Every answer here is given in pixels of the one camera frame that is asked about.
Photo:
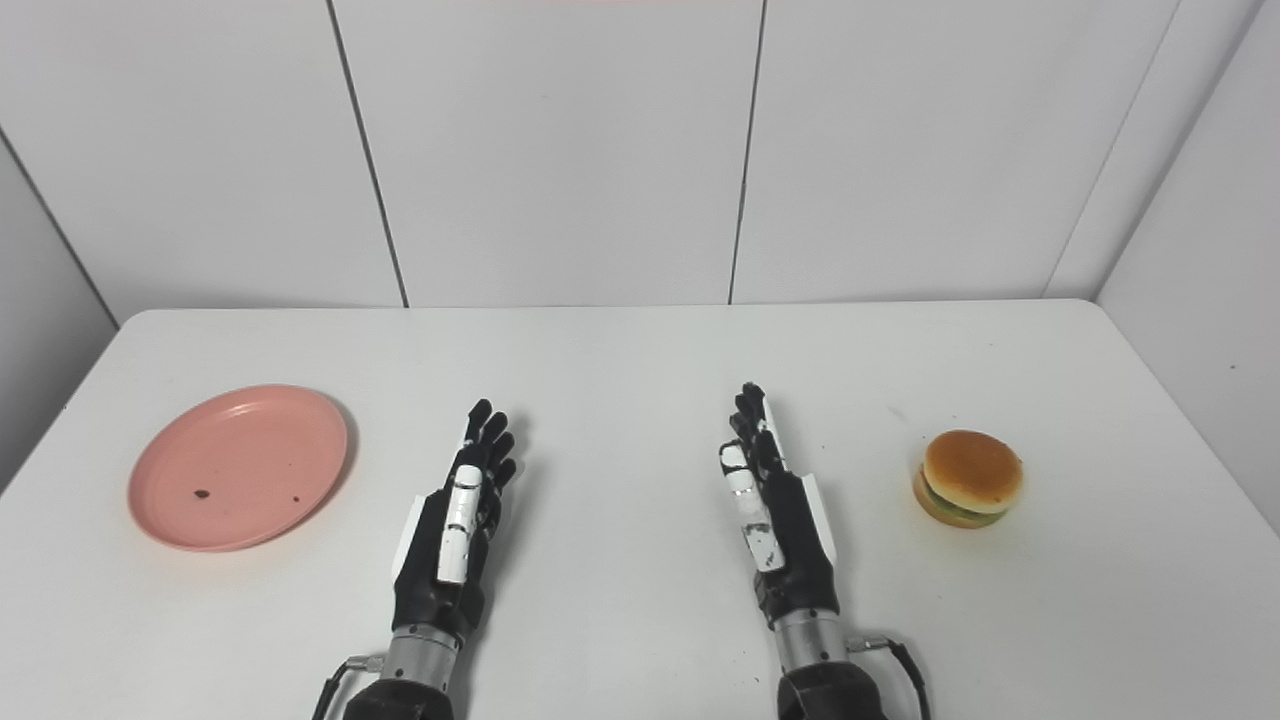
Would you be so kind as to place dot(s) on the pink plate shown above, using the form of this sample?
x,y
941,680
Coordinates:
x,y
238,468

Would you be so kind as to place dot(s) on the toy hamburger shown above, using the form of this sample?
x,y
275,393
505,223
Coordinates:
x,y
970,475

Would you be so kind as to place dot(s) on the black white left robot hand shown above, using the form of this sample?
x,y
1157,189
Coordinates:
x,y
455,590

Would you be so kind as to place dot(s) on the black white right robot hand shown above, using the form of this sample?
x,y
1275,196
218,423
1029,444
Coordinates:
x,y
795,560

